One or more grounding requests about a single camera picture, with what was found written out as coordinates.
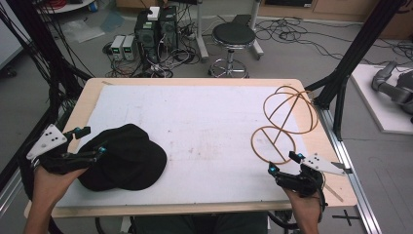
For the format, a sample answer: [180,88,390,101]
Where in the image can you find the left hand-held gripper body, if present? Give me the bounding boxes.
[25,124,89,176]

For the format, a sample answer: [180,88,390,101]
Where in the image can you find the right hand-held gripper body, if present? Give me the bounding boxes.
[276,153,354,198]

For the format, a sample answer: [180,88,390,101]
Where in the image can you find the person's left hand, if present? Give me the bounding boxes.
[32,166,88,213]

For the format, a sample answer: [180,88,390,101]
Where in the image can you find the grey power supply unit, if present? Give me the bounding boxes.
[122,34,136,61]
[110,34,126,61]

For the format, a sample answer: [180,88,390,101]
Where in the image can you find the black metal frame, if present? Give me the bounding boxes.
[0,0,94,196]
[305,0,407,141]

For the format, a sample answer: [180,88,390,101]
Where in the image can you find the white platform board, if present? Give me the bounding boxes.
[350,63,413,136]

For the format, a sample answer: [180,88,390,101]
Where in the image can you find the black round stool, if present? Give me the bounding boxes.
[208,21,257,79]

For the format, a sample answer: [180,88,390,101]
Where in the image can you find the person's right hand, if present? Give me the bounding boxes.
[282,188,324,228]

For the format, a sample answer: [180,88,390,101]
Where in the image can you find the white table mat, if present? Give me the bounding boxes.
[56,85,310,209]

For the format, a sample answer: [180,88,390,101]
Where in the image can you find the clear plastic sheet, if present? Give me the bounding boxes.
[61,19,106,44]

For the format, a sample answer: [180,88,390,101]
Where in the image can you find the black cable under table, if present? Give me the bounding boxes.
[267,211,300,232]

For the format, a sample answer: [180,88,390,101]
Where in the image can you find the tangle of cables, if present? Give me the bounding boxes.
[103,42,200,79]

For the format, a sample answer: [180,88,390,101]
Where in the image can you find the white round table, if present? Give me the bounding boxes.
[35,0,95,15]

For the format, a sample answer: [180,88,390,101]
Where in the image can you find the black cap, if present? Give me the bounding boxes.
[77,123,169,192]

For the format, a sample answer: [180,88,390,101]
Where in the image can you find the black floor cables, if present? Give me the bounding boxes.
[256,18,413,66]

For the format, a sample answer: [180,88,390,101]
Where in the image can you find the white cabinet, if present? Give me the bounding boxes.
[0,0,30,71]

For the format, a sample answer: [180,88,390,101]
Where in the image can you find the black computer tower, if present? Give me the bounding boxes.
[158,6,179,53]
[134,11,160,64]

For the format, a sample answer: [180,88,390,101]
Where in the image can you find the white box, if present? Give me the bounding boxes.
[147,6,161,21]

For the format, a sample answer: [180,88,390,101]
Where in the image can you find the aluminium rail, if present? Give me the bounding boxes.
[316,105,383,234]

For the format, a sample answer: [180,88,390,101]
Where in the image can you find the white stand leg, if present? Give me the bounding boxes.
[248,0,265,61]
[194,0,210,63]

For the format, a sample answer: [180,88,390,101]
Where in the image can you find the wooden hoop hat stand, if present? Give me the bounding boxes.
[250,85,319,166]

